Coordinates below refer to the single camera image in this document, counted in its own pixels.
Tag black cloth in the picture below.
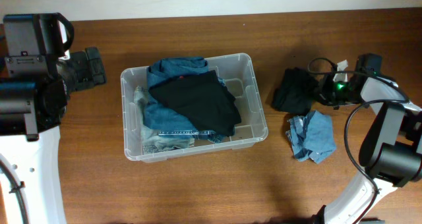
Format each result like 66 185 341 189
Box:
144 70 241 136
271 68 318 115

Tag light blue cloth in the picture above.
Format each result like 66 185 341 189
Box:
286 111 336 164

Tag clear plastic storage bin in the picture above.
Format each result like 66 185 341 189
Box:
120 53 268 163

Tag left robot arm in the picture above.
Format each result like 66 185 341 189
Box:
1 46 107 223

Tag dark blue jeans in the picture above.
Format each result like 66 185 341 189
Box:
144 57 242 143

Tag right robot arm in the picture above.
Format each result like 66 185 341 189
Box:
311 53 421 223

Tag light blue jeans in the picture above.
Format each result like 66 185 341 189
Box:
134 86 195 155

